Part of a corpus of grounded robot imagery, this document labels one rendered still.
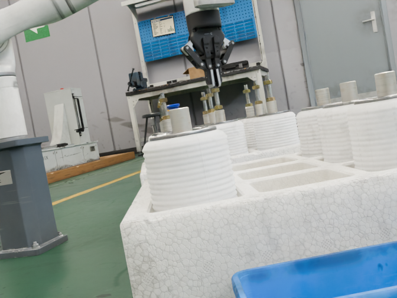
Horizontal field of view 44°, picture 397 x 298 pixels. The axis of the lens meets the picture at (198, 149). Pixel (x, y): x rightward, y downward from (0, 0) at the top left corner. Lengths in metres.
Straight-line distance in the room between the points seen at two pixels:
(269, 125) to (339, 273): 0.62
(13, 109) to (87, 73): 5.55
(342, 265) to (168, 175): 0.19
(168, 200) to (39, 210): 0.88
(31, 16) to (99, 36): 5.49
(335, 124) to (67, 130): 4.21
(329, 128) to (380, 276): 0.24
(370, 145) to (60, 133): 4.24
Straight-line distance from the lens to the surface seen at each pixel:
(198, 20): 1.07
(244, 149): 1.06
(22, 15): 1.38
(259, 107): 1.21
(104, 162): 4.79
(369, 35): 6.09
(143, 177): 1.00
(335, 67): 6.05
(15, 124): 1.38
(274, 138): 1.06
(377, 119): 0.55
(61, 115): 4.77
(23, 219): 1.35
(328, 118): 0.67
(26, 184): 1.35
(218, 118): 1.07
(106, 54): 6.79
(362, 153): 0.57
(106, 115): 6.77
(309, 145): 0.78
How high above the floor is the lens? 0.26
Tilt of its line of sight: 3 degrees down
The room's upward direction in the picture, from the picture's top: 10 degrees counter-clockwise
